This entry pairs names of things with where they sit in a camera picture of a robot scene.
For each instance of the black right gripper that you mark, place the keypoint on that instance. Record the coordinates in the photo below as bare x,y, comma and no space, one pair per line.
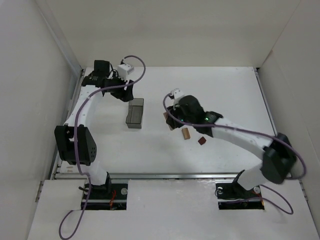
171,116

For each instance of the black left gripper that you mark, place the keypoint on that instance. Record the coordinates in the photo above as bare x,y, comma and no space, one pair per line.
124,90

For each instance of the striped light wood block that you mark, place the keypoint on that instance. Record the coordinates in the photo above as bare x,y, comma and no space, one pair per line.
186,133

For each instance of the plain light wood block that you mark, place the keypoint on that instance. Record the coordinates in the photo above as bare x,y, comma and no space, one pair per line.
165,114

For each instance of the dark red wood block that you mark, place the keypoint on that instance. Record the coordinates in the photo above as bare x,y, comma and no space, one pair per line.
202,140

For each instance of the smoky transparent plastic bin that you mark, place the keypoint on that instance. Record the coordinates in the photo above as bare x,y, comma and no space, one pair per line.
134,116

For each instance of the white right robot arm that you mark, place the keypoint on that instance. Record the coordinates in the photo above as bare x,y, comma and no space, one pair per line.
277,157

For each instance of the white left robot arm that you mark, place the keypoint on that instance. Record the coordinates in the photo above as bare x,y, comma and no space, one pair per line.
75,143

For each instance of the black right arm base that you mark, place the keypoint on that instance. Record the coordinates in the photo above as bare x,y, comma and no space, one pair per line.
231,196

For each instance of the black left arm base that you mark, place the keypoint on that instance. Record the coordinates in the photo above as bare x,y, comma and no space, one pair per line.
116,200

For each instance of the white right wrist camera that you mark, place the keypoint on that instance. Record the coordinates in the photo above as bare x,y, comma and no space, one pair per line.
176,94

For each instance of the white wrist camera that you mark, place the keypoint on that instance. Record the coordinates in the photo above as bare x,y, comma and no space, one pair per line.
124,70
176,94

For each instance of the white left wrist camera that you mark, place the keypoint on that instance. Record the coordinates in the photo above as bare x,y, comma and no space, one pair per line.
124,70

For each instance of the aluminium rail right edge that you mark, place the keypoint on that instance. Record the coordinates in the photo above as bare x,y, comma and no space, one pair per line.
256,71

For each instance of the aluminium rail front edge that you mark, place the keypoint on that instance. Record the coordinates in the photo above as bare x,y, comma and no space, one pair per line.
149,176

